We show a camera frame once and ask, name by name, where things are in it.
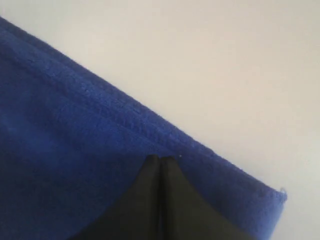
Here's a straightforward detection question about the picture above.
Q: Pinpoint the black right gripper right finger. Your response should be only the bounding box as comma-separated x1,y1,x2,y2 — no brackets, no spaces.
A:
160,157,254,240

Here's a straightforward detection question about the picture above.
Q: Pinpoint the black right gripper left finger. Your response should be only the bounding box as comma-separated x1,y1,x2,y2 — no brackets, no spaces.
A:
70,155,161,240

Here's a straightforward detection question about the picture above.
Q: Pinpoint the blue microfiber towel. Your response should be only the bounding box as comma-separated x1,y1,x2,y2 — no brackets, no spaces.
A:
0,19,287,240

